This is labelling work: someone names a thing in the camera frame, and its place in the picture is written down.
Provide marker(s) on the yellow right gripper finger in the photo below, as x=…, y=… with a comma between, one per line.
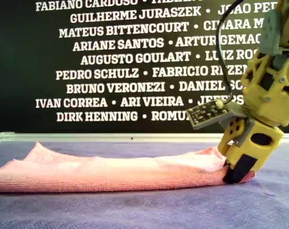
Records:
x=239, y=170
x=230, y=136

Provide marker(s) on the yellow right gripper body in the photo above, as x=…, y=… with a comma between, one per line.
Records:
x=261, y=152

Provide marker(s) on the pink terry cloth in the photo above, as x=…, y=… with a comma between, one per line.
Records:
x=110, y=171

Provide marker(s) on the yellow grey right robot arm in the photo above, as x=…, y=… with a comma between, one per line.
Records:
x=273, y=33

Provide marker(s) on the nonwoven fabric table cover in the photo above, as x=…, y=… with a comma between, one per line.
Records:
x=134, y=210

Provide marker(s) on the black banner with white names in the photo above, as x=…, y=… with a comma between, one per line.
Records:
x=15, y=47

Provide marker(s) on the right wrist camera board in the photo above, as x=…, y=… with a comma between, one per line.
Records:
x=204, y=115

